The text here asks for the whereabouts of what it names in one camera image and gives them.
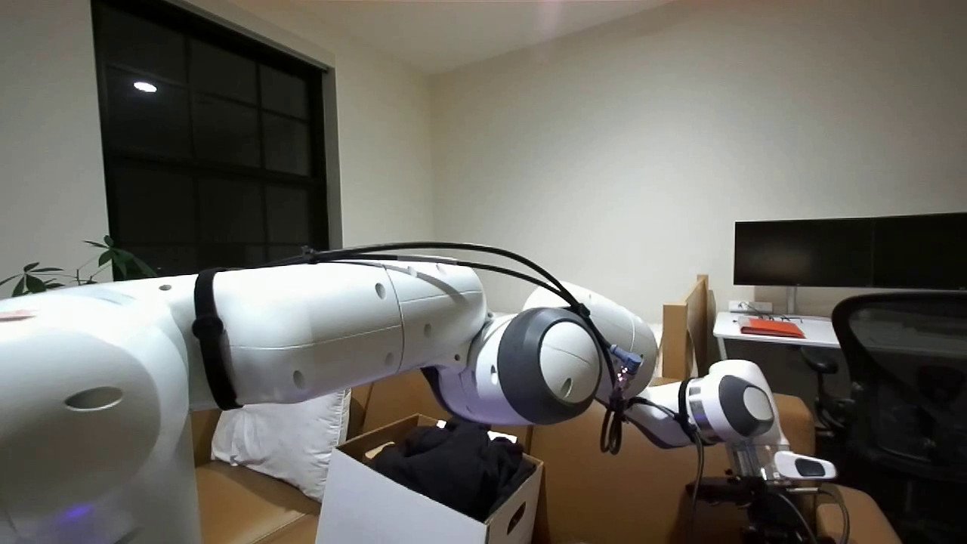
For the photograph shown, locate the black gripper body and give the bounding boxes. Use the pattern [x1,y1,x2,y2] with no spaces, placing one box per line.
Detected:
[740,481,810,544]

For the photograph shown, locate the red flat object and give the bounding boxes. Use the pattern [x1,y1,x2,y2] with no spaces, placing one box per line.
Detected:
[737,315,806,343]

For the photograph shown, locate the white dotted pillow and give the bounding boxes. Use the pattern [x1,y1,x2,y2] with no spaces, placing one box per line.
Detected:
[207,390,354,504]

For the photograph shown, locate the white cardboard box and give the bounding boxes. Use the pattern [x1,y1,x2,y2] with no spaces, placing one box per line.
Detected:
[315,415,546,544]

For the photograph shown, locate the wooden bed footboard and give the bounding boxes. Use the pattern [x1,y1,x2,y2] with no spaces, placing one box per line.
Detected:
[657,271,720,385]

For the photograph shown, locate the white desk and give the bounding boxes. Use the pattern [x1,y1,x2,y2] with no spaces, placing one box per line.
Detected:
[709,308,842,357]

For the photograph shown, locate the black monitor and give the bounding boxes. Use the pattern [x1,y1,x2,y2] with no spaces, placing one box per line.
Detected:
[732,212,967,292]

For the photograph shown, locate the green houseplant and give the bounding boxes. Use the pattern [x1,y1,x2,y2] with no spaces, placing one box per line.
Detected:
[0,237,149,303]

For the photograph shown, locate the black office chair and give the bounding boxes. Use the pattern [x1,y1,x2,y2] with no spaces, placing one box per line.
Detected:
[813,289,967,544]

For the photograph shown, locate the dark window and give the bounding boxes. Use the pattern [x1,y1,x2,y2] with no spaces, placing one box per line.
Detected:
[88,0,336,282]

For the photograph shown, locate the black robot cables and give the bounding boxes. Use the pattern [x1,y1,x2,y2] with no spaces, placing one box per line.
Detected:
[306,238,856,544]

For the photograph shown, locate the brown leather sofa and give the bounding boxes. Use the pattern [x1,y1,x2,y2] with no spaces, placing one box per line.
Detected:
[189,373,902,544]

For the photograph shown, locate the black clothing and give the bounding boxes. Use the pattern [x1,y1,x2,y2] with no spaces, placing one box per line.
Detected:
[367,420,532,522]

